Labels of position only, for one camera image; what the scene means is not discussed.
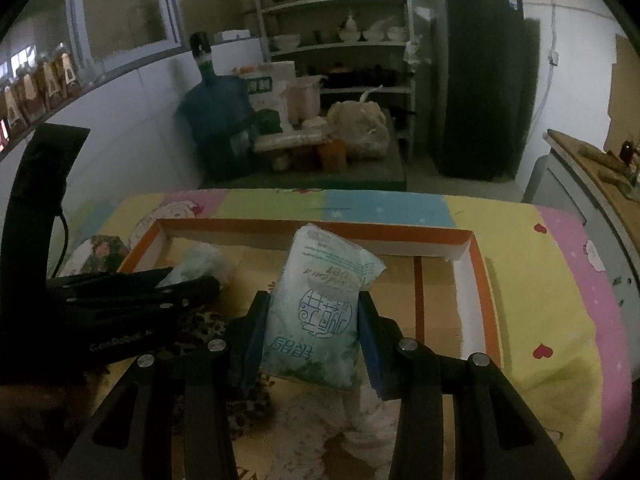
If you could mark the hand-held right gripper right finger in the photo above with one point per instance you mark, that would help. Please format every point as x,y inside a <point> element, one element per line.
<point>372,352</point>

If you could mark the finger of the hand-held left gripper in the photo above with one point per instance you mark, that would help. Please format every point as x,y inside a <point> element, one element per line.
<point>190,292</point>
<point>125,276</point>

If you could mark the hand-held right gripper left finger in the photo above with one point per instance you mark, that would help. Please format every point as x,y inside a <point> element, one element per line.
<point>252,342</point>

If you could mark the green cup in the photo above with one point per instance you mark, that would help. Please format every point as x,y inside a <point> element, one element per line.
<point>200,265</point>

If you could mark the white tissue packet green print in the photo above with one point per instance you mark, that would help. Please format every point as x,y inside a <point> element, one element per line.
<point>310,320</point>

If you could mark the orange rimmed cardboard box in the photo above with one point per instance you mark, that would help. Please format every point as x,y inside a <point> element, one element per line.
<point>440,305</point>

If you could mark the floral print packet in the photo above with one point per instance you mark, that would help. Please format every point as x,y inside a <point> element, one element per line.
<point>102,252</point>

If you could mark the leopard print cloth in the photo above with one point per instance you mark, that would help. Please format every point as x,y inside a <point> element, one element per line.
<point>210,325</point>

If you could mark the white plush toy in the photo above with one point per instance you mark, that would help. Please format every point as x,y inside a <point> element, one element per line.
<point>370,420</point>

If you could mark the row of bottles on sill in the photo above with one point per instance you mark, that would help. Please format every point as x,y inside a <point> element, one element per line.
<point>42,90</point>

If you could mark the green low table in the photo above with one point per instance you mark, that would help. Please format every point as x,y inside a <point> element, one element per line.
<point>310,177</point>

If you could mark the colourful printed blanket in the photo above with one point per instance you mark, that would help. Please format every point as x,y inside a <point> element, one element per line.
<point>540,310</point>

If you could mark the blue water jug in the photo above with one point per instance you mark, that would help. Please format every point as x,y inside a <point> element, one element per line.
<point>215,110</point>

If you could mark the orange jar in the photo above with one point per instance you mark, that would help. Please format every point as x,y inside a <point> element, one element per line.
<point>332,156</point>

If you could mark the white carton with green label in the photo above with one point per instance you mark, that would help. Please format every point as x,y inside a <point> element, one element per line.
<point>267,90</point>

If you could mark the translucent plastic bucket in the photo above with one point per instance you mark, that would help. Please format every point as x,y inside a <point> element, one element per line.
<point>304,100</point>

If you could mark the clear plastic bag with food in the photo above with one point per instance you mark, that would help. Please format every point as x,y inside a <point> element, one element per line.
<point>357,127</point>

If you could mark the water jug pump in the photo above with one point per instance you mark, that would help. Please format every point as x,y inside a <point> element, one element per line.
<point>201,50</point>

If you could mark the kitchen counter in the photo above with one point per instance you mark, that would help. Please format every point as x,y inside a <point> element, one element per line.
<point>570,185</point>

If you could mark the dark refrigerator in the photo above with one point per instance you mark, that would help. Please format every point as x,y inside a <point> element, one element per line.
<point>480,75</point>

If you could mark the metal shelf rack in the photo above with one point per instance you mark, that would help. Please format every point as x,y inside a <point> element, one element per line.
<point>340,5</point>

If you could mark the interior window frame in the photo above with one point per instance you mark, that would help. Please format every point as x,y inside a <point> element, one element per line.
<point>75,15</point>

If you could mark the cardboard wall panel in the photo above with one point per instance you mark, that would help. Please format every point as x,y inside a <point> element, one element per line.
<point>625,85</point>

